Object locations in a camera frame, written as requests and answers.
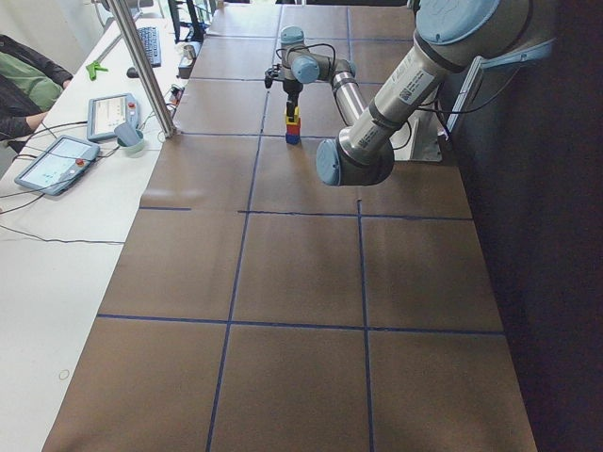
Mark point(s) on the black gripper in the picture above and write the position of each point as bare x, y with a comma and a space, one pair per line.
290, 89

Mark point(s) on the yellow cube block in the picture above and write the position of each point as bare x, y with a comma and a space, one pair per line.
292, 115

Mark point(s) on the red cube block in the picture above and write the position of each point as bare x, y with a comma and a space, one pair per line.
293, 128

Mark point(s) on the blue cube block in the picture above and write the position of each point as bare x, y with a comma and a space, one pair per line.
292, 139

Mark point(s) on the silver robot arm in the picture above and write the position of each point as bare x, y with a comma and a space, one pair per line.
448, 36

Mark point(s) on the metal cylinder cup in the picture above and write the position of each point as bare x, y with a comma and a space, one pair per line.
189, 51

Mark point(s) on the black keyboard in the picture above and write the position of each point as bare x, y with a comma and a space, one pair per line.
150, 40

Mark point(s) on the light blue cup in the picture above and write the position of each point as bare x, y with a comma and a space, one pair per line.
129, 138

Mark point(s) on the far teach pendant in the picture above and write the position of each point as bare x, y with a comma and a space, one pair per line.
105, 114

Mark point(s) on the teach pendant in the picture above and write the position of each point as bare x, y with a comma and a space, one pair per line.
105, 114
59, 166

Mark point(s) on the green clamp tool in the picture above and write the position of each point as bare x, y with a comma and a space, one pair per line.
94, 68

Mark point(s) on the near teach pendant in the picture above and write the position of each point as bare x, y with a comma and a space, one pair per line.
59, 166

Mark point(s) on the seated person green shirt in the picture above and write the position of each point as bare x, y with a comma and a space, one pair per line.
31, 83

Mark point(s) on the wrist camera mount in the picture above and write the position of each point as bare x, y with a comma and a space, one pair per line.
273, 74

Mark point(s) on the white pedestal column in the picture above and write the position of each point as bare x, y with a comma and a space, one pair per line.
418, 139

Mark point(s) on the aluminium frame post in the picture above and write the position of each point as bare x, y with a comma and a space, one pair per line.
130, 35

